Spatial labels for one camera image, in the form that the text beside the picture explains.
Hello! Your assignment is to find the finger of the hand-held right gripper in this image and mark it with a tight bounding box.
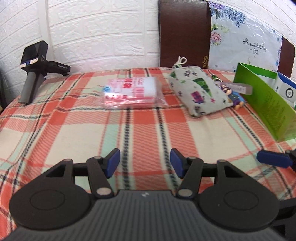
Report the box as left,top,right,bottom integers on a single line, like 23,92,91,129
256,149,296,172

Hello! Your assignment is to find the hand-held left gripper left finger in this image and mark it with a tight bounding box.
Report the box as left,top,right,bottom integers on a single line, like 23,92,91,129
45,148,121,199

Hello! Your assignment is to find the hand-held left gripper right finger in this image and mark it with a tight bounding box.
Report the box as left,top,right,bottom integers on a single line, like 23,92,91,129
170,148,244,199

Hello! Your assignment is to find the green cardboard box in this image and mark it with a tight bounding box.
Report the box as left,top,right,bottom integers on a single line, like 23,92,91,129
233,62,296,142

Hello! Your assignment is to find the red plaid tablecloth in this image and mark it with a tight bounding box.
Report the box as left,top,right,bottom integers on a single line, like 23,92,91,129
0,67,296,234

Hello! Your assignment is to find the white and blue box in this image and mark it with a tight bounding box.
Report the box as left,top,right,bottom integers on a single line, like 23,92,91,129
276,72,296,107

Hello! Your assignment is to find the printed fabric pouch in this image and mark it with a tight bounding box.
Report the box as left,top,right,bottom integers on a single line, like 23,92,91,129
168,57,233,118

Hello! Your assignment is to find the pink plastic packet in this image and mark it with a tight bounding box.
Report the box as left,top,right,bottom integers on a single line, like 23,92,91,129
100,76,168,111

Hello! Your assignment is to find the clear plastic tube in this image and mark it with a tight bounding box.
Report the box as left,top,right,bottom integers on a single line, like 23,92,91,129
216,80,253,95

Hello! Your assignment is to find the white floral plastic sheet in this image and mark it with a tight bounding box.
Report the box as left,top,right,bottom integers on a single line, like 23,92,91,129
208,1,284,73

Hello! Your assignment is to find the cartoon figure keychain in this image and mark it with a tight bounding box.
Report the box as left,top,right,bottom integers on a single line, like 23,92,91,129
209,75,245,109

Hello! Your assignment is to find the black camera on grey handle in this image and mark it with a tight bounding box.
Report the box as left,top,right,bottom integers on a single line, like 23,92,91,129
18,40,71,105

